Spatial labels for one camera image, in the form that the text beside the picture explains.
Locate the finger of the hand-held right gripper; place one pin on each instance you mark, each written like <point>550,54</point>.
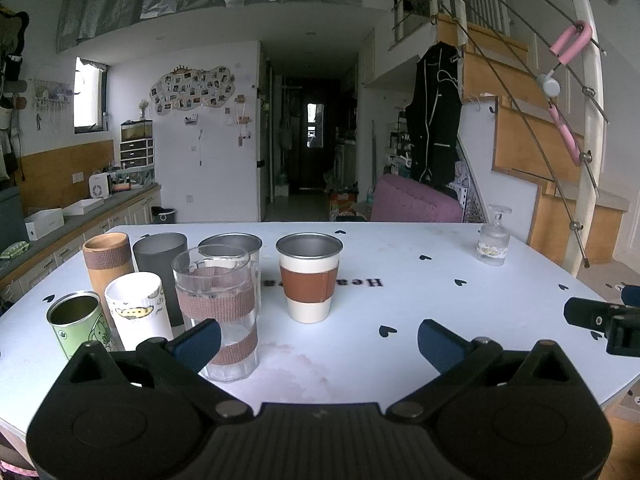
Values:
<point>632,295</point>
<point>590,312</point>

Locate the white shallow tray box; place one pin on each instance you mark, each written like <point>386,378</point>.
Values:
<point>82,206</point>

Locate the grey drawer organiser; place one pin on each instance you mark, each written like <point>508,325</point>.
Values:
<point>136,152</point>

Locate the orange box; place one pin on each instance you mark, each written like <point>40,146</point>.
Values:
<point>344,205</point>

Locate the dark grey cup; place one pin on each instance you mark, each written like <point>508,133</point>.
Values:
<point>157,260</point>

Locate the kitchen counter cabinets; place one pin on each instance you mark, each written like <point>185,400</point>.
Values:
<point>65,245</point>

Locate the green printed can cup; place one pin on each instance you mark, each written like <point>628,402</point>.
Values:
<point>80,327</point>

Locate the white round-grille appliance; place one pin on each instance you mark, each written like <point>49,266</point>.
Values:
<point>100,185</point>

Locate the green patterned cloth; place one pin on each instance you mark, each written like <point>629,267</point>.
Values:
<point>15,251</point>

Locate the photo collage wall board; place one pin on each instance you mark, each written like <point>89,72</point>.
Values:
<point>192,90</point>

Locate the clear glass cup brown bands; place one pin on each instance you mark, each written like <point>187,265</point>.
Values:
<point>220,305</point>

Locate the white stair railing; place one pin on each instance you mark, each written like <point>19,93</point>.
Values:
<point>592,110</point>

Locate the black jacket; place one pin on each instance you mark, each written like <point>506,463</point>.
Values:
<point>434,120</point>

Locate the pink foam grip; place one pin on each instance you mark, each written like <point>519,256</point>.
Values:
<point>570,42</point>
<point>567,135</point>

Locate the white round clip light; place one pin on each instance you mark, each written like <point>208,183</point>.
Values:
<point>549,85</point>

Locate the bamboo cup with brown sleeve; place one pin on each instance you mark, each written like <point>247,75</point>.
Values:
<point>106,262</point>

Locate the black bin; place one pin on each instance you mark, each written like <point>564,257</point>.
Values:
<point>164,215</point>

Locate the steel cup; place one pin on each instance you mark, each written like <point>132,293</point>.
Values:
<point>240,246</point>

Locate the fish tank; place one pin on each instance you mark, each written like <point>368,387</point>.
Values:
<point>136,130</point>

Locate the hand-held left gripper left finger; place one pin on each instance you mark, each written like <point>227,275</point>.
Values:
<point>196,344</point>

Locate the white cup with yellow print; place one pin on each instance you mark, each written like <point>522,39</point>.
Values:
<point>135,310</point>

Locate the small clear glass bottle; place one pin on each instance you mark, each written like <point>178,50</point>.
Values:
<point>492,246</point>

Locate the dark hallway door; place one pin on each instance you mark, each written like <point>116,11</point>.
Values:
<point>313,145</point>

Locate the white cup with brown sleeve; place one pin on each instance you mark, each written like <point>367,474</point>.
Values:
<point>309,285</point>

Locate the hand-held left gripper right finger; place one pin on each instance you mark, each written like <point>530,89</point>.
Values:
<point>441,344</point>

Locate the window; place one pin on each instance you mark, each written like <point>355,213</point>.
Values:
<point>89,95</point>

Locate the wooden staircase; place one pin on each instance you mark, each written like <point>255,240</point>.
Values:
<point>520,130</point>

